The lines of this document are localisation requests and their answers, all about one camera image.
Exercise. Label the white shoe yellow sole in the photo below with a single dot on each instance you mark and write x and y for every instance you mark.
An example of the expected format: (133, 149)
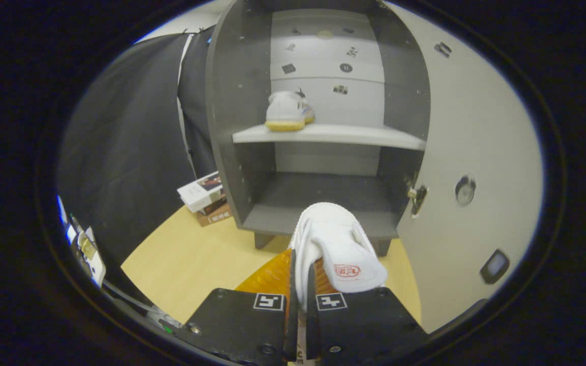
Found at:
(285, 109)

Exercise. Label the grey shoe cabinet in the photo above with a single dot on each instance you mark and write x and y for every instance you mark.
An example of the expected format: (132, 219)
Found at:
(242, 101)

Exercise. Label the blue printed card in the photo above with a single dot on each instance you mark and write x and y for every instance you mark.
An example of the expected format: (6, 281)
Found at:
(65, 218)

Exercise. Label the black backdrop cloth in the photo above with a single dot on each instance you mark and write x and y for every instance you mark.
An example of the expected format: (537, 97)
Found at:
(135, 152)

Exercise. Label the white shoe red logo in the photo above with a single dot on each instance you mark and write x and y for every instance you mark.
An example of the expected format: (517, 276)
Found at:
(333, 239)

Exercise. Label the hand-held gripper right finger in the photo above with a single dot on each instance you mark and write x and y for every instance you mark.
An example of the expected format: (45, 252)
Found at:
(312, 330)

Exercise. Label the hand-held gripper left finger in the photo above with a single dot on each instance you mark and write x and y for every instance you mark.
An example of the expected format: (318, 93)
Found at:
(291, 335)

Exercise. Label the brown book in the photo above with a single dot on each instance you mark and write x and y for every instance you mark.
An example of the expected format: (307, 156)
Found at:
(216, 216)

